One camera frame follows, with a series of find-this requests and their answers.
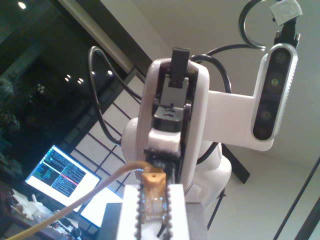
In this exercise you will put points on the white lit screen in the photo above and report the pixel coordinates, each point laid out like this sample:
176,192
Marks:
92,212

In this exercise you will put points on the lit computer monitor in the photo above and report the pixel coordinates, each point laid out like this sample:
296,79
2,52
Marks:
82,180

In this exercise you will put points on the black stand legs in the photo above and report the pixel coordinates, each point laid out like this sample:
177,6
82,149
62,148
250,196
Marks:
237,167

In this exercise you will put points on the white desk clutter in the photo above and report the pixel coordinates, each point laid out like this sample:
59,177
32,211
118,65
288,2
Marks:
32,207

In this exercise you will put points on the gripper camera with bracket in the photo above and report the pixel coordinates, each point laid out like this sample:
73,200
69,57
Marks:
272,100

